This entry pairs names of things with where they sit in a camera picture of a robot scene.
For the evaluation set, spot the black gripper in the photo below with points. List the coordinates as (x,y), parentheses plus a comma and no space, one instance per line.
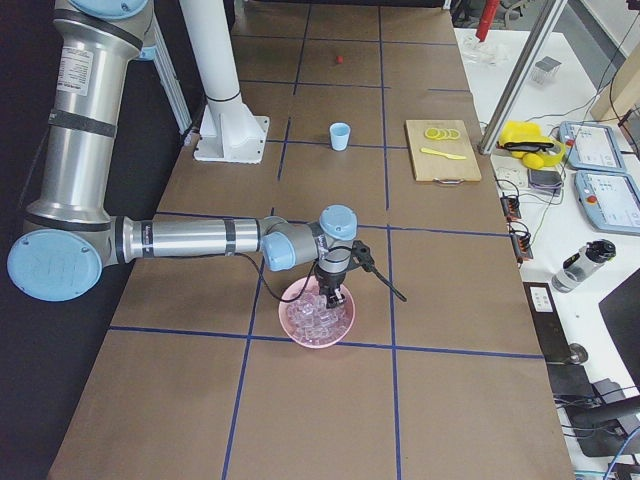
(330,279)

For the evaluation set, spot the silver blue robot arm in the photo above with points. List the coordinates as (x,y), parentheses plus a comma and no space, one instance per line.
(69,238)

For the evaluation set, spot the pink bowl of ice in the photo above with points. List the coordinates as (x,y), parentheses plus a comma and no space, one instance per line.
(307,320)

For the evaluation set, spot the light blue paper cup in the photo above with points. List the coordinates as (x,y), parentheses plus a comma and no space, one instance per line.
(339,133)

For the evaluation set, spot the yellow plastic knife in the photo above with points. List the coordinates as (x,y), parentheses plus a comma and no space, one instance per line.
(450,156)

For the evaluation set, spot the wooden cutting board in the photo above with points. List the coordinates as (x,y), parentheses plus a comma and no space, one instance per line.
(430,168)

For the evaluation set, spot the lemon slice near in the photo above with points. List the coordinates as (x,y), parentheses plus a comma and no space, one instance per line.
(432,133)

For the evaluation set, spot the clear water bottle black cap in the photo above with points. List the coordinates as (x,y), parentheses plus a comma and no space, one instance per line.
(583,264)

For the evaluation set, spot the lower teach pendant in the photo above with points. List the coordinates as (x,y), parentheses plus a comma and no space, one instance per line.
(610,200)

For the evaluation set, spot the teach pendant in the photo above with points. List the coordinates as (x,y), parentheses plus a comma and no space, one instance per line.
(591,146)
(610,200)

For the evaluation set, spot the upper teach pendant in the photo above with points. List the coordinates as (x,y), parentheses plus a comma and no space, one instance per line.
(591,146)

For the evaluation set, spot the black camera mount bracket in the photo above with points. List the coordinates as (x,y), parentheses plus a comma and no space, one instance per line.
(361,257)

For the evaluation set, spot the white camera stand pillar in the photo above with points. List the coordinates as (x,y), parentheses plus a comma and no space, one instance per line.
(229,131)

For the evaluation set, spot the aluminium frame post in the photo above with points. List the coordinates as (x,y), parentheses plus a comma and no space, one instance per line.
(540,32)

